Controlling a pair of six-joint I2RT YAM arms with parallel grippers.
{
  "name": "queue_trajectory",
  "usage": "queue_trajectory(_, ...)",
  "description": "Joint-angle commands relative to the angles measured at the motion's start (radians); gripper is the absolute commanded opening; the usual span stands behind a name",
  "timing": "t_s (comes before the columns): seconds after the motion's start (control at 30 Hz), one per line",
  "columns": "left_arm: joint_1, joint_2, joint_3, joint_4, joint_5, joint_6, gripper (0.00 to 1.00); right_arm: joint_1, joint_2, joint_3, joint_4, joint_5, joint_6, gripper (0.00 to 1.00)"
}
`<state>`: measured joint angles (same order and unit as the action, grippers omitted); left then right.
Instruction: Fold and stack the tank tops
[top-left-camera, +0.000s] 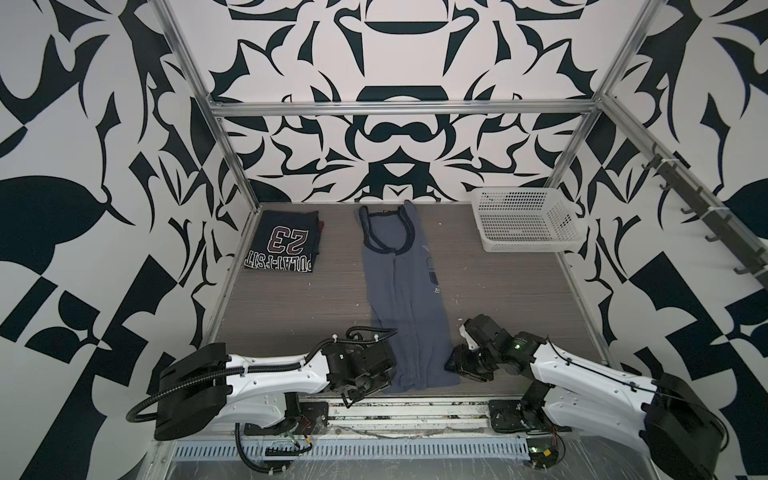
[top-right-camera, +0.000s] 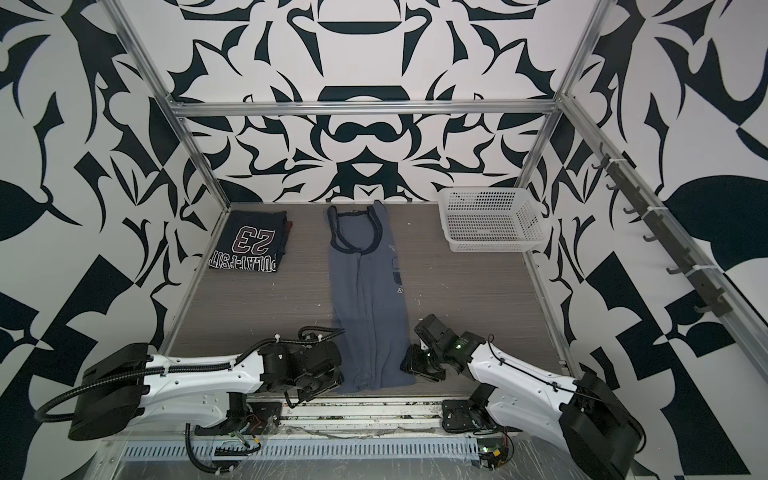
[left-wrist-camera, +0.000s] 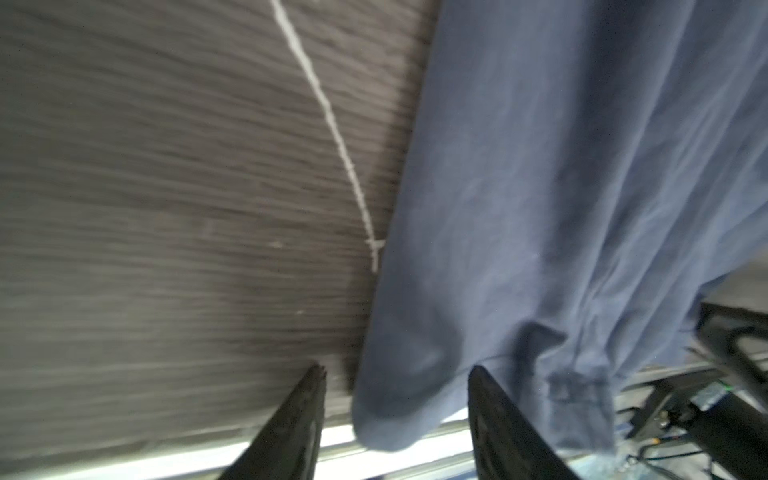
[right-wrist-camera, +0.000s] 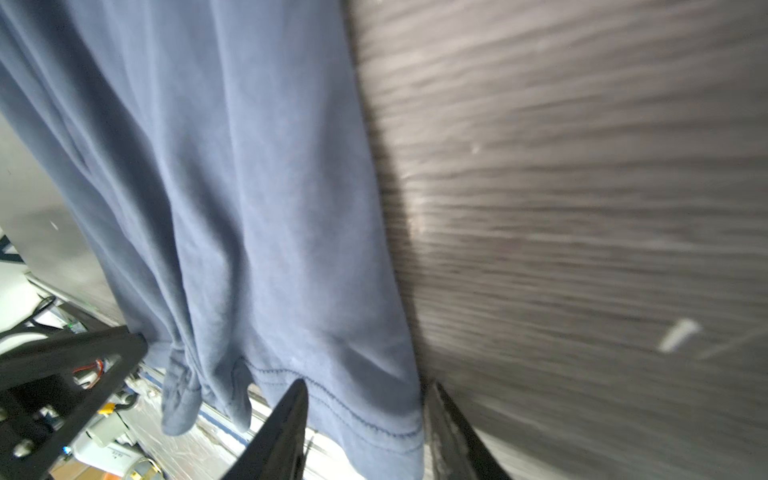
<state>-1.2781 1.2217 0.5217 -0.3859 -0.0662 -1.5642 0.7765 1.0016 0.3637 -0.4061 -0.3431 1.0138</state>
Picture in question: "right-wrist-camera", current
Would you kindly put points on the blue-grey tank top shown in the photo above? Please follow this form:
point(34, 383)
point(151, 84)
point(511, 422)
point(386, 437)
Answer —
point(215, 157)

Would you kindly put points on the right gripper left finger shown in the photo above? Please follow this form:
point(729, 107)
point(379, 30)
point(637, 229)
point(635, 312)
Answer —
point(277, 452)

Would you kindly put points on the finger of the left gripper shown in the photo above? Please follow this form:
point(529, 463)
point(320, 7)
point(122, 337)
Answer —
point(50, 390)

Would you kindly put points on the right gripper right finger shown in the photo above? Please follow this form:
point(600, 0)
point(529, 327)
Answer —
point(456, 449)

